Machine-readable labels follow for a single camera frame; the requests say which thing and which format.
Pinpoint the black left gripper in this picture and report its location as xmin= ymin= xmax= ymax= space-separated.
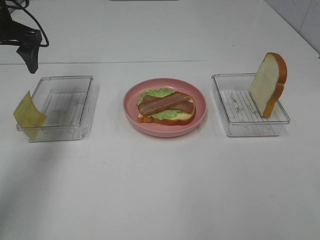
xmin=0 ymin=0 xmax=41 ymax=74

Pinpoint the curved bacon strip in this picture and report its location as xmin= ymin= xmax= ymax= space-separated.
xmin=137 ymin=91 xmax=191 ymax=117

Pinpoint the green lettuce leaf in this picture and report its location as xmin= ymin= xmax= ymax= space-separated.
xmin=137 ymin=88 xmax=182 ymax=120

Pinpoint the bread slice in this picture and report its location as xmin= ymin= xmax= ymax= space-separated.
xmin=249 ymin=52 xmax=288 ymax=118
xmin=137 ymin=97 xmax=196 ymax=126

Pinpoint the yellow cheese slice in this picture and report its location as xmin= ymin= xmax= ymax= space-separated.
xmin=13 ymin=91 xmax=47 ymax=141

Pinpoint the clear left ingredient tray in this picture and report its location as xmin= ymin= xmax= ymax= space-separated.
xmin=16 ymin=75 xmax=99 ymax=142

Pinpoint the pink round plate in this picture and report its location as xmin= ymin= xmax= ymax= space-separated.
xmin=123 ymin=78 xmax=207 ymax=138

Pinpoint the clear right bread tray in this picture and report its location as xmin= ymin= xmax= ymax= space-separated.
xmin=211 ymin=73 xmax=291 ymax=137

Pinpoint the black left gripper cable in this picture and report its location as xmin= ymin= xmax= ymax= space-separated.
xmin=0 ymin=0 xmax=50 ymax=48

